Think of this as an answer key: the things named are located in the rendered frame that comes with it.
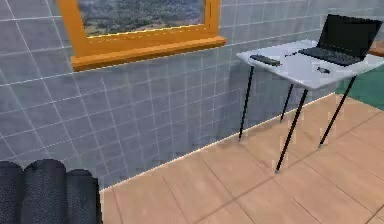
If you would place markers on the orange framed window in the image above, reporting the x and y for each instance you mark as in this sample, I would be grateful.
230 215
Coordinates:
146 43

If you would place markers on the black remote control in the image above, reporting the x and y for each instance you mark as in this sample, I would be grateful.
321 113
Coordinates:
265 60

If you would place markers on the small black pen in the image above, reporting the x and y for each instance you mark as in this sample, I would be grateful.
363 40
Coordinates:
290 54

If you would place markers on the white table with black legs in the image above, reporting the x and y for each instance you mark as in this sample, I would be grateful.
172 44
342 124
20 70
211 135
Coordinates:
300 68

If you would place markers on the small black key fob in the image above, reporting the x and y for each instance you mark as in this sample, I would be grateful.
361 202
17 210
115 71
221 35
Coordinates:
323 70

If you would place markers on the black laptop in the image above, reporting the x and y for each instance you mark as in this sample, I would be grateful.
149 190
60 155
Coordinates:
348 36

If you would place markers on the brown wooden furniture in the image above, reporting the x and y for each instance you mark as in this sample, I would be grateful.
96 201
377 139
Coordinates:
377 49

